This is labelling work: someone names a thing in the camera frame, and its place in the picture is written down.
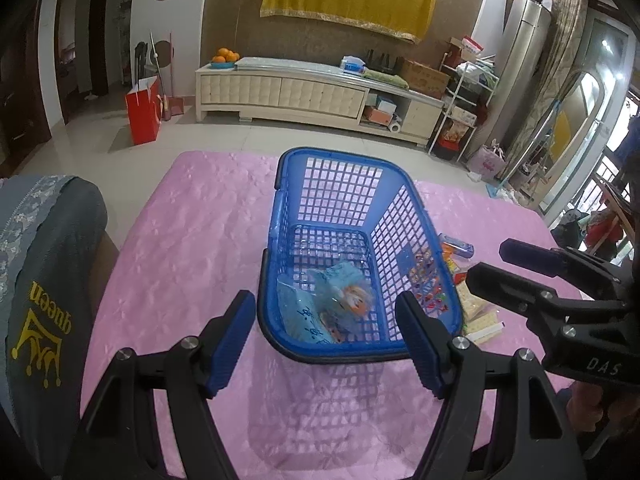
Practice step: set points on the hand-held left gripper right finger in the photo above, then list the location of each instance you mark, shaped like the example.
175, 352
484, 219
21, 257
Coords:
421, 350

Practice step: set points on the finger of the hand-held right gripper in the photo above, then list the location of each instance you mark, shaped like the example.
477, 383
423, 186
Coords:
530, 257
500, 287

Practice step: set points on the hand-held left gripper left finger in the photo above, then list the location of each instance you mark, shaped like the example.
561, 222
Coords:
230, 345

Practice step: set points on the blue plastic basket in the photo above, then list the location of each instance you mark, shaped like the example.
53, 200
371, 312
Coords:
325, 180

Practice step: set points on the person's right hand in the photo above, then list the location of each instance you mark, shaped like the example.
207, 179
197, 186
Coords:
592, 407

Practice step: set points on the pale yellow snack packet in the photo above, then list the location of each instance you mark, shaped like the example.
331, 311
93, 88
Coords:
477, 312

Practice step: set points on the orange yellow snack packet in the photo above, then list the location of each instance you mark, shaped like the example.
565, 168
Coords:
454, 265

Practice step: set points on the colourful snack packet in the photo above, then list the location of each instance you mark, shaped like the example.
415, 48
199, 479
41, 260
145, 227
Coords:
427, 285

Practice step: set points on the red cloth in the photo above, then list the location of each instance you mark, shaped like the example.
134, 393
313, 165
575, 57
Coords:
602, 230

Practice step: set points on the light blue cartoon snack packet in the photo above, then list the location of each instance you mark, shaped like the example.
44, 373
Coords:
345, 285

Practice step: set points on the pink blanket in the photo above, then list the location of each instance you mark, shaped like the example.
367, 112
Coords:
175, 260

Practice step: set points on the pink bag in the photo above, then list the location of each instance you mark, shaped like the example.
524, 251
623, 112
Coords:
486, 164

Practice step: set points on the standing mirror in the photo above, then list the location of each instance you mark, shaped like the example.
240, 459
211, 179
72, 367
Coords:
580, 130

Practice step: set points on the white metal rack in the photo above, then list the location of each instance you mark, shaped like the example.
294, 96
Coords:
462, 95

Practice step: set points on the white paper roll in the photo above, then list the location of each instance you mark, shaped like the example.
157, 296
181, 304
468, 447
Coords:
396, 126

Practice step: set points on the standing air conditioner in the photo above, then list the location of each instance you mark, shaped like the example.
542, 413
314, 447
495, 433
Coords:
520, 60

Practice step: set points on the orange box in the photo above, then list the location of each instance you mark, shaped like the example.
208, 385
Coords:
379, 116

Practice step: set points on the cardboard box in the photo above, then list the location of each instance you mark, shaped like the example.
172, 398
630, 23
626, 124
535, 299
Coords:
425, 79

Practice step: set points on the patterned curtain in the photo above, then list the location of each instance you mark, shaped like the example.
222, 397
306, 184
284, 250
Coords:
565, 50

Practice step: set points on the green folded cloth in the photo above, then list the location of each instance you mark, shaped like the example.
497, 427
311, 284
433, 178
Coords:
382, 79

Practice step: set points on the black router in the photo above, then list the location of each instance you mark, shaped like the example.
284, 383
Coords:
382, 62

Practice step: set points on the red paper bag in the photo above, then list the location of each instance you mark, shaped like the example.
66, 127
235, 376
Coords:
142, 112

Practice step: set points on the cream TV cabinet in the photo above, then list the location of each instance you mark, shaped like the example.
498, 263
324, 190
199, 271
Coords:
280, 92

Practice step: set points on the blue tissue pack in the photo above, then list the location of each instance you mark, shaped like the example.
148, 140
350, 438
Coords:
353, 64

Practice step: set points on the plate of oranges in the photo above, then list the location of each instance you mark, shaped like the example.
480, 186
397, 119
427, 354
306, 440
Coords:
225, 56

